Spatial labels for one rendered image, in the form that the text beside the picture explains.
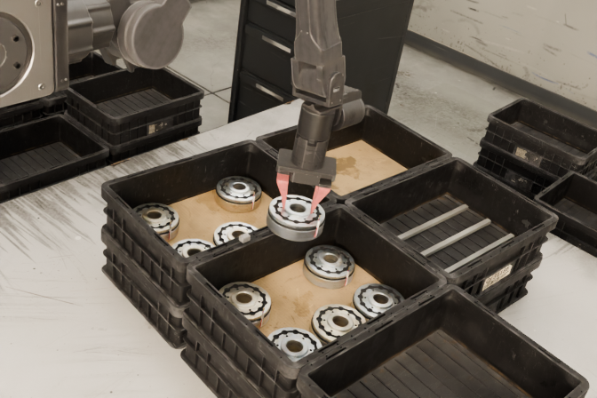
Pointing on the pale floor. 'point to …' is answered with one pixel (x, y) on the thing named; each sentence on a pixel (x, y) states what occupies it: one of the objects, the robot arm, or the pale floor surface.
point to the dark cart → (281, 24)
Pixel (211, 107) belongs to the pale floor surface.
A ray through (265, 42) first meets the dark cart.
